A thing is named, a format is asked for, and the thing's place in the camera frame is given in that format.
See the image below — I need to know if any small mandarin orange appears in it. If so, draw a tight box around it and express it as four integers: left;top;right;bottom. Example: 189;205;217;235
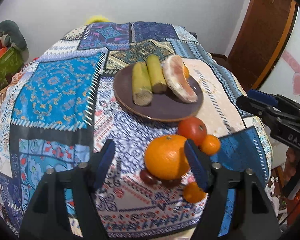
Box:
200;134;221;156
183;181;206;204

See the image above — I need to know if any red tomato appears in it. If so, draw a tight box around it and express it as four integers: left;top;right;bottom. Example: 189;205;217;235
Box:
177;116;207;146

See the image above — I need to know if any dark red jujube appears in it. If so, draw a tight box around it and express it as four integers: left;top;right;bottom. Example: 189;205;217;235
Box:
160;178;182;189
140;168;158;186

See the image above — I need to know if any large orange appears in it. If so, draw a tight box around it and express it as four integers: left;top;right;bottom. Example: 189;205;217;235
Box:
144;135;190;180

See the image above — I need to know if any white wardrobe sliding door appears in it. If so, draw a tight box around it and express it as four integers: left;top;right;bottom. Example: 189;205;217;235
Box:
260;8;300;102

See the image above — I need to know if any small orange on plate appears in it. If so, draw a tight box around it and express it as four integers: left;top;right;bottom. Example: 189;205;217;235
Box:
183;64;190;79

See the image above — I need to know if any brown wooden door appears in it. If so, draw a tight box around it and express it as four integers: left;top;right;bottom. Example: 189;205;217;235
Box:
228;0;298;91

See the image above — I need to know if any dark brown round plate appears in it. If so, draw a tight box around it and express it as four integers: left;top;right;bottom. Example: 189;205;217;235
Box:
113;65;204;122

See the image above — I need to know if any peeled pomelo segment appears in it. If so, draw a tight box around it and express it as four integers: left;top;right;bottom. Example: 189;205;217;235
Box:
162;55;198;103

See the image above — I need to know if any blue patchwork bed cover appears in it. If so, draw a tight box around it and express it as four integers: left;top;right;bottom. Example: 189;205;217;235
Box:
0;22;273;238

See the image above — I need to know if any green sugarcane piece right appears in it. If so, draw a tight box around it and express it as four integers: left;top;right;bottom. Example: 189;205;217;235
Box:
146;54;167;94

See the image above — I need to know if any green sugarcane piece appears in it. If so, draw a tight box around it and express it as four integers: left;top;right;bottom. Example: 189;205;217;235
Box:
146;54;167;94
132;62;153;106

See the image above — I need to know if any green sugarcane piece left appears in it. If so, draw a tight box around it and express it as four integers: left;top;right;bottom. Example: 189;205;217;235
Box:
132;62;153;106

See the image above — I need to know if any green storage box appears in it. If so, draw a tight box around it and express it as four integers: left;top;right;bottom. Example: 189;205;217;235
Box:
0;47;24;91

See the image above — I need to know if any grey neck pillow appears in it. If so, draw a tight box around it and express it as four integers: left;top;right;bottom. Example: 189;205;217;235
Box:
0;20;27;51

